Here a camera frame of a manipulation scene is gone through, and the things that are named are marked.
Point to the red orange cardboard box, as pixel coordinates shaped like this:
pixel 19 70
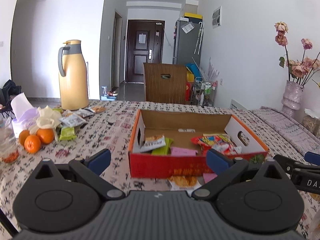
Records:
pixel 181 127

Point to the metal storage trolley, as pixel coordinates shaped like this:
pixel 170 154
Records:
pixel 203 93

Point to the dried pink flowers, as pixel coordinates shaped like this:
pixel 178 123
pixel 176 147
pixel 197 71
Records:
pixel 301 68

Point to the cream fabric flower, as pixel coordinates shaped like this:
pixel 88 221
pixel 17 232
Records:
pixel 48 119

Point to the pink ribbed vase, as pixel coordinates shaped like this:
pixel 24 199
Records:
pixel 292 98

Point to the upper white crisp packet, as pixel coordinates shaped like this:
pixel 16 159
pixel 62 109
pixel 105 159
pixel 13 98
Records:
pixel 184 182

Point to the pink snack packet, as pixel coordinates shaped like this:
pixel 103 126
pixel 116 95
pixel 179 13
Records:
pixel 182 152
pixel 208 177

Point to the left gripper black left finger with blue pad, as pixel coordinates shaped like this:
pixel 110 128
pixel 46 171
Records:
pixel 88 171

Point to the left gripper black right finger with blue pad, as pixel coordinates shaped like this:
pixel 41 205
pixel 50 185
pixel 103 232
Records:
pixel 228 172

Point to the white pumpkin seed crisp packet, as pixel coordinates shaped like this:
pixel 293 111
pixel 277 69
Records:
pixel 152 143

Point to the glass jar with goji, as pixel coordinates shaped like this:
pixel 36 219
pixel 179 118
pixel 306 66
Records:
pixel 8 145

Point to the hidden left orange mandarin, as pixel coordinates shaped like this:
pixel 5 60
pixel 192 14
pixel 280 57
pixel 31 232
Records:
pixel 23 136

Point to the grey refrigerator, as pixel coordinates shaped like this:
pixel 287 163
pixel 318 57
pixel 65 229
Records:
pixel 187 42

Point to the green packet inside box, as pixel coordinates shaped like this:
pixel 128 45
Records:
pixel 164 150

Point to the wooden chair back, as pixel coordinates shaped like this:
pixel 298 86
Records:
pixel 165 83

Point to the yellow thermos jug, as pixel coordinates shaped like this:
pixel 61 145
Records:
pixel 72 76

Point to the calligraphy print tablecloth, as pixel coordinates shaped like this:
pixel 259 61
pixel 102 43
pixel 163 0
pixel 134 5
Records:
pixel 112 129

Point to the rear right orange mandarin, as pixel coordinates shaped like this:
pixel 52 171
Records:
pixel 46 136

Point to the red foil snack bag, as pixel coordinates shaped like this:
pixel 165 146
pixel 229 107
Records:
pixel 220 142

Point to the white sachet near thermos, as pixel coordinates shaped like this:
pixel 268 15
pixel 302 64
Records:
pixel 72 120

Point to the orange cracker packet by thermos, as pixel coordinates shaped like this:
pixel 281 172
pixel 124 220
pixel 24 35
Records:
pixel 96 109

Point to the dark brown entrance door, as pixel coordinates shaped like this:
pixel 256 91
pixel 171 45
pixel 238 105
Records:
pixel 144 45

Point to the white tissue paper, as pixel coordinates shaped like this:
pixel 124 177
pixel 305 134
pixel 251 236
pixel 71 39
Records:
pixel 25 114

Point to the green snack packet by oranges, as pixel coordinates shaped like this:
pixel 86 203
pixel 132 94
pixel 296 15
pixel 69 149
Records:
pixel 67 133

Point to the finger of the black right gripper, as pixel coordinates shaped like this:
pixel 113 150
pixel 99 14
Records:
pixel 289 165

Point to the front orange mandarin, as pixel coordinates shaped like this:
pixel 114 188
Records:
pixel 32 144

